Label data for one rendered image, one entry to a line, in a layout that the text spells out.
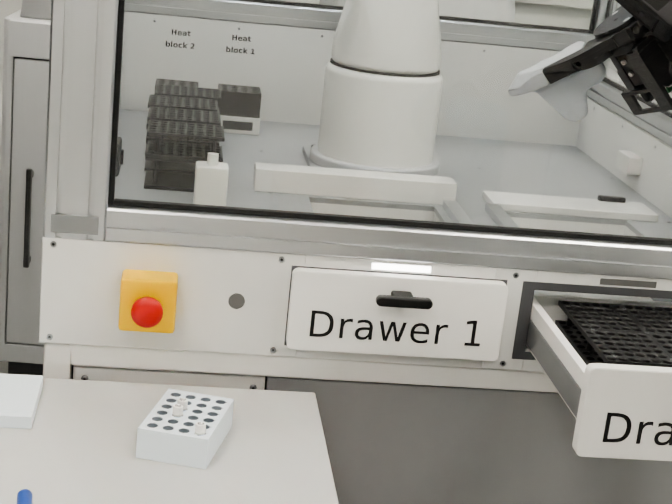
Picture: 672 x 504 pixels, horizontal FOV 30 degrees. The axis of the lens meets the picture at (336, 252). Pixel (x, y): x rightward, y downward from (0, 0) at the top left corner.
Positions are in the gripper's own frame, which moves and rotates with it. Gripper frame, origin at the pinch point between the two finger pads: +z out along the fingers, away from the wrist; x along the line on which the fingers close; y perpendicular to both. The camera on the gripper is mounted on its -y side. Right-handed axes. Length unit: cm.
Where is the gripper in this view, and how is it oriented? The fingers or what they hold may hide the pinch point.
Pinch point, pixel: (559, 37)
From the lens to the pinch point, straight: 116.8
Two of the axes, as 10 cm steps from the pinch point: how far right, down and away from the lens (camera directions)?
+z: -4.0, -0.1, 9.2
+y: 5.7, 7.8, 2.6
